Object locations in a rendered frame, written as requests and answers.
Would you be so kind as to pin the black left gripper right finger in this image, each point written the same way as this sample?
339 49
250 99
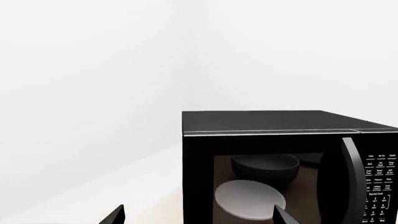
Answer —
283 217

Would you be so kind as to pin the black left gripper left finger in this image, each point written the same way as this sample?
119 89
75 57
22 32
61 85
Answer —
116 216

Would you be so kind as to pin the black microwave oven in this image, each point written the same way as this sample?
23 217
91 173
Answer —
267 144

